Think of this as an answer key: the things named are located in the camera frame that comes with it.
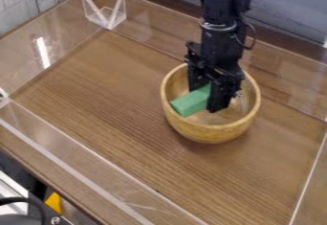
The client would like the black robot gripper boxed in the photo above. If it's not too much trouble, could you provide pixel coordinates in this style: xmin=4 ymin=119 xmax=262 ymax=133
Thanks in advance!
xmin=186 ymin=20 xmax=246 ymax=113

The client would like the clear acrylic front wall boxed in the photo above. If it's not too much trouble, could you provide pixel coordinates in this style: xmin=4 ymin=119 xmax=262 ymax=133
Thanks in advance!
xmin=0 ymin=99 xmax=207 ymax=225

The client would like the green rectangular block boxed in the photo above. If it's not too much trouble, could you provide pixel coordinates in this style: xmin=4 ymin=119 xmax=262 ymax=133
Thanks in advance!
xmin=170 ymin=84 xmax=211 ymax=118

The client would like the clear acrylic corner bracket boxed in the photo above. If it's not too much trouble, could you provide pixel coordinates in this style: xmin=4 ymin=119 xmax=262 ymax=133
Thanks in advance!
xmin=82 ymin=0 xmax=127 ymax=30

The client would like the black cable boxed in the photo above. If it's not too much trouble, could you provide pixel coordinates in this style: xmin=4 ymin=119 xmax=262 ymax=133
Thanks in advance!
xmin=0 ymin=197 xmax=46 ymax=225

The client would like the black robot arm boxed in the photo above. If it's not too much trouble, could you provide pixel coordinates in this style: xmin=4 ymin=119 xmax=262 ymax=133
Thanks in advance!
xmin=186 ymin=0 xmax=255 ymax=113

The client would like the brown wooden bowl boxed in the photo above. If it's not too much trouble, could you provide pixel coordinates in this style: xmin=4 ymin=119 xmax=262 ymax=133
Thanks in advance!
xmin=161 ymin=64 xmax=262 ymax=144

